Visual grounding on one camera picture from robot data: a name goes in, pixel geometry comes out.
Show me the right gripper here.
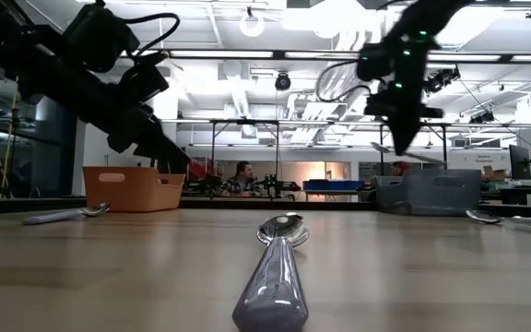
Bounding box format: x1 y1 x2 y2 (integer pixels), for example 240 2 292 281
364 50 446 157

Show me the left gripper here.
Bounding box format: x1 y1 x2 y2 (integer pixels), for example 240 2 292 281
15 56 192 175

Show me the striped teal handled spoon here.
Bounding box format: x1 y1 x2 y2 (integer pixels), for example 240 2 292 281
466 208 531 231

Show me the purple handled spoon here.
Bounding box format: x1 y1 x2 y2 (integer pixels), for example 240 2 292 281
20 202 112 226
231 211 311 332

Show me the person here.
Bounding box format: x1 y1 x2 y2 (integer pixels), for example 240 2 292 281
389 160 412 177
217 160 265 198

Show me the red machine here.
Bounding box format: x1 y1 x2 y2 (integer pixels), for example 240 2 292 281
186 159 211 181

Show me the orange plastic bin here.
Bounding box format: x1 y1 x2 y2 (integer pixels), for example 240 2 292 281
82 165 186 214

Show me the grey plastic bin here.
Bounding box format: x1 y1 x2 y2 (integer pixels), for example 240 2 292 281
374 168 482 218

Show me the blue plastic crate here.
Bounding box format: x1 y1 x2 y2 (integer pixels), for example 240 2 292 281
302 179 367 192

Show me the brown cardboard box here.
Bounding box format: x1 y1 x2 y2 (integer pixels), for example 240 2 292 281
481 165 509 183

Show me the black computer monitor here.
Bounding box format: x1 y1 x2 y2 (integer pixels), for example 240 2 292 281
508 144 531 182

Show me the black office desk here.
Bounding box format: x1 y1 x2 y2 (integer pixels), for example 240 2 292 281
498 185 531 208

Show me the round ceiling lamp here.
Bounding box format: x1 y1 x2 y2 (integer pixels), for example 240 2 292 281
240 12 266 39

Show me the black tripod stand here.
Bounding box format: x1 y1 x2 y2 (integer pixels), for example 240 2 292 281
0 106 31 199

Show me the black metal workstation frame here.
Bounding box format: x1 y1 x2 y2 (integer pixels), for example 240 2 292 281
210 118 281 199
379 122 449 172

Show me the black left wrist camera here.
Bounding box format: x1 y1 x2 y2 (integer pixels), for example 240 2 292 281
116 63 171 106

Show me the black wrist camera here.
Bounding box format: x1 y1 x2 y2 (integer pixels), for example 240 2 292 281
116 63 171 106
356 43 386 83

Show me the black ceiling-hung camera rig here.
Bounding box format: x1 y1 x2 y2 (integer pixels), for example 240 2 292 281
421 66 461 96
470 110 495 125

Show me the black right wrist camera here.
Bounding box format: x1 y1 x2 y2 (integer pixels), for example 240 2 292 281
356 43 386 83

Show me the white wall sign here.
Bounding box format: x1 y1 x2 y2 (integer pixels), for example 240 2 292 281
470 151 500 165

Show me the black right camera cable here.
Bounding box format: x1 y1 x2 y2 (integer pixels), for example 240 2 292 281
315 59 372 103

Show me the black camera cable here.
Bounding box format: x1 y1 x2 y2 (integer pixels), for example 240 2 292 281
315 59 372 103
121 11 183 59

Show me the black left camera cable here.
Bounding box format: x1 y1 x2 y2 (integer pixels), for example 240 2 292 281
121 11 183 59

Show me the black overhead camera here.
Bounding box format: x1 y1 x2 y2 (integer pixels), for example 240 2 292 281
274 72 292 92

